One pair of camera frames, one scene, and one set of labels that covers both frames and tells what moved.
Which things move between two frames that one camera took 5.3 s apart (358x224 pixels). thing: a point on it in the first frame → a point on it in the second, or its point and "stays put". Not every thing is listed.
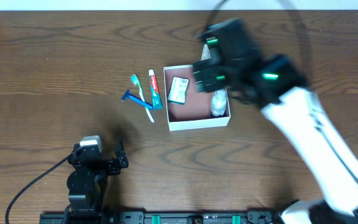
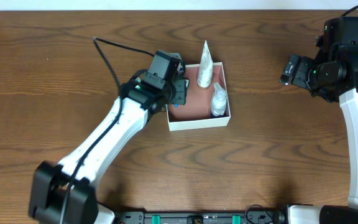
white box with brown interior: [196, 113] stays put
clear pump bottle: [219, 101] stays put
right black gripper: [208, 73] → [299, 72]
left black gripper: [105, 163] → [180, 91]
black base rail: [131, 217] stays put
